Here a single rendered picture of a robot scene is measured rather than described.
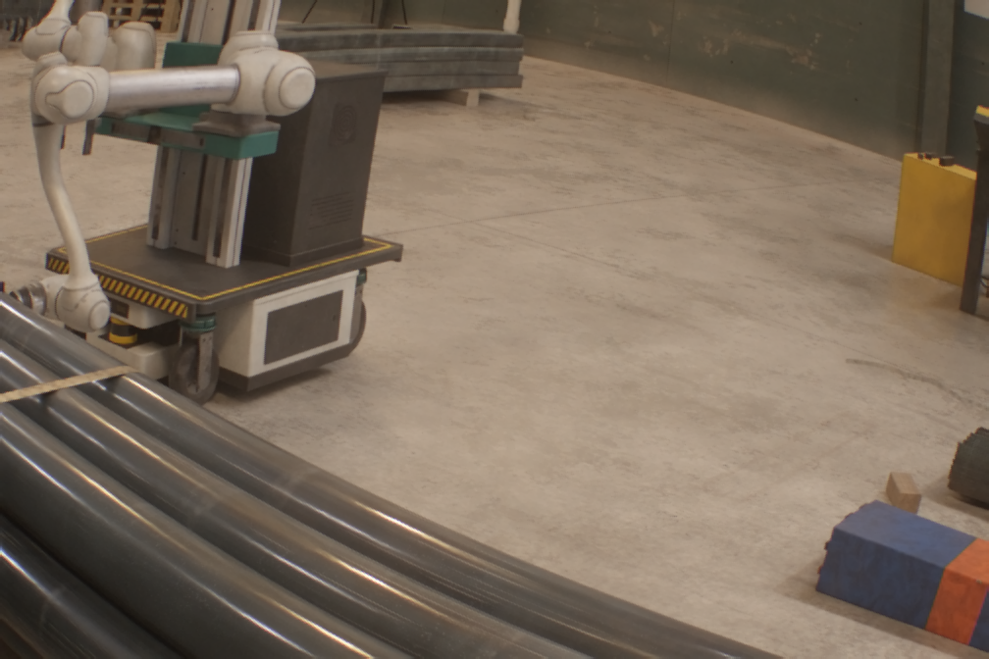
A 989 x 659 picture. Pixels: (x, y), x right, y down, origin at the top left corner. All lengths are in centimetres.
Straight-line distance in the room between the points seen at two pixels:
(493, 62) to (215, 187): 591
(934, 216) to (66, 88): 482
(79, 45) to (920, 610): 254
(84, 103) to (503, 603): 176
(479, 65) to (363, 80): 557
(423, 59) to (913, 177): 360
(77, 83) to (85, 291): 55
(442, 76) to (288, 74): 604
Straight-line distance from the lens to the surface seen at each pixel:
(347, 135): 408
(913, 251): 707
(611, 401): 430
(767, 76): 1201
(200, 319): 374
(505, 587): 182
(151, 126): 385
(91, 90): 320
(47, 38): 375
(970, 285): 643
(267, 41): 364
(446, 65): 943
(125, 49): 395
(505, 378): 437
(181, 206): 411
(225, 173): 392
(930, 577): 313
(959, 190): 695
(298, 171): 396
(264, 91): 343
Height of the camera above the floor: 134
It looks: 17 degrees down
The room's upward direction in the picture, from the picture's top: 8 degrees clockwise
